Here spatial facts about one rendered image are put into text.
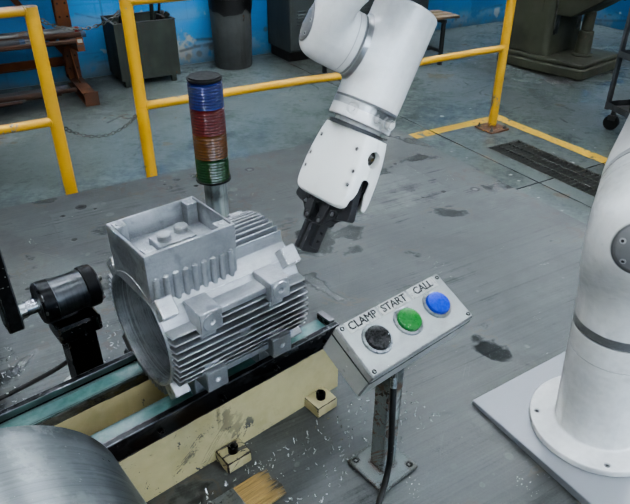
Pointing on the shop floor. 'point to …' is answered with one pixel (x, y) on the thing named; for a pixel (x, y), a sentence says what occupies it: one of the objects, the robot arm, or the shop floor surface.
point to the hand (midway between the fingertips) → (311, 236)
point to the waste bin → (231, 33)
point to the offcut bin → (162, 45)
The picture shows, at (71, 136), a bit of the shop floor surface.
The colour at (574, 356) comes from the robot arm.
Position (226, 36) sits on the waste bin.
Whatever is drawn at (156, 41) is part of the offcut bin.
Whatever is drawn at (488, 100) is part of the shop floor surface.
